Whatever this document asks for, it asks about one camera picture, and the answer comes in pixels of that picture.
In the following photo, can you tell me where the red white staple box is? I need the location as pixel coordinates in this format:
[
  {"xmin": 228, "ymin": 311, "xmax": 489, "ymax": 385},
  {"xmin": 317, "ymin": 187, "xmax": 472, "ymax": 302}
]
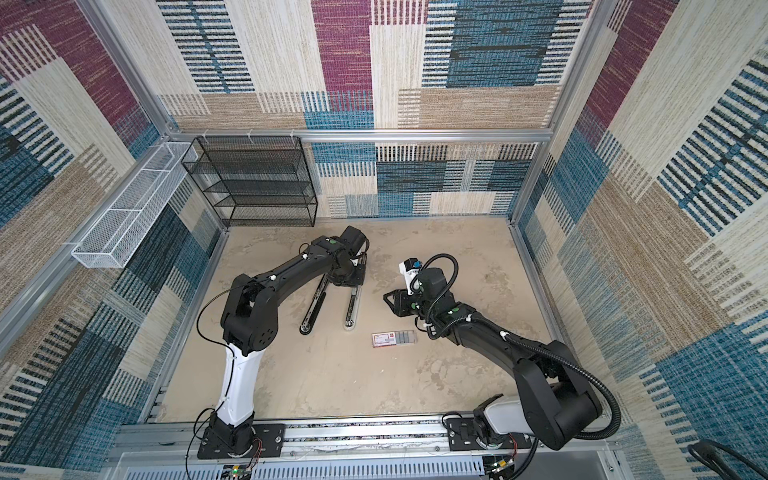
[{"xmin": 372, "ymin": 331, "xmax": 398, "ymax": 348}]

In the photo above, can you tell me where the black stapler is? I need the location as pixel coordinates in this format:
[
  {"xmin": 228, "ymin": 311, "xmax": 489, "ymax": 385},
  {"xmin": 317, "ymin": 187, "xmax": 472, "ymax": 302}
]
[{"xmin": 299, "ymin": 274, "xmax": 363, "ymax": 336}]

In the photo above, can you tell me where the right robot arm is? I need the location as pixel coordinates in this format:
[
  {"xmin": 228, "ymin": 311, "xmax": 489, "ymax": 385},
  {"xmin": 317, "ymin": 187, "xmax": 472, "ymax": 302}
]
[{"xmin": 383, "ymin": 267, "xmax": 603, "ymax": 450}]

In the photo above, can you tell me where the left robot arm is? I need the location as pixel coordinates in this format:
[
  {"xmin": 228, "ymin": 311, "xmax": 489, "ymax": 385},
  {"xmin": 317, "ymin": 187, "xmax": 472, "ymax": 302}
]
[{"xmin": 197, "ymin": 226, "xmax": 369, "ymax": 460}]

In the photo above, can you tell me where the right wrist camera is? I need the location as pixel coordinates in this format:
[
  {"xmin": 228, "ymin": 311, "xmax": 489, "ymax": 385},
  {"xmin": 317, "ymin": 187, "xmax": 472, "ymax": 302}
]
[{"xmin": 399, "ymin": 258, "xmax": 422, "ymax": 295}]

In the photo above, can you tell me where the black wire shelf rack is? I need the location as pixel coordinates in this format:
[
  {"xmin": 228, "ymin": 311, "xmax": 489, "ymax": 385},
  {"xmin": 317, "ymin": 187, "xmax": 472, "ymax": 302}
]
[{"xmin": 181, "ymin": 136, "xmax": 318, "ymax": 227}]

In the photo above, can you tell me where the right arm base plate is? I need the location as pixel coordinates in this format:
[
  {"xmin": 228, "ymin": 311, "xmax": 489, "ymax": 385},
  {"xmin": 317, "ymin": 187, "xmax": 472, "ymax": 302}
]
[{"xmin": 441, "ymin": 412, "xmax": 533, "ymax": 451}]

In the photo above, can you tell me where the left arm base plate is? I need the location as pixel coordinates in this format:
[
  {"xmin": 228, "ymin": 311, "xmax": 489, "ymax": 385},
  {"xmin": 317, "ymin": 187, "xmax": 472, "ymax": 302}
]
[{"xmin": 196, "ymin": 421, "xmax": 286, "ymax": 460}]

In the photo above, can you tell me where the black corrugated cable conduit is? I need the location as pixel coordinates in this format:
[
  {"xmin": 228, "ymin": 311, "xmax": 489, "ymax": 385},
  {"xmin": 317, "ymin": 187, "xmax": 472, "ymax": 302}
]
[{"xmin": 419, "ymin": 253, "xmax": 623, "ymax": 480}]

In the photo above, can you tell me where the white wire mesh basket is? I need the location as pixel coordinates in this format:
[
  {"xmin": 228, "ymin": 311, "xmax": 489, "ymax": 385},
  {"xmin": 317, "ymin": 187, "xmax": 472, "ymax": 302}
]
[{"xmin": 71, "ymin": 142, "xmax": 190, "ymax": 269}]

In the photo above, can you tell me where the black cable bottom right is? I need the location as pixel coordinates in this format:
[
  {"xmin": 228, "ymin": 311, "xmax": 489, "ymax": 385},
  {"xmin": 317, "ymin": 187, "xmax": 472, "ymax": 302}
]
[{"xmin": 687, "ymin": 439, "xmax": 768, "ymax": 480}]

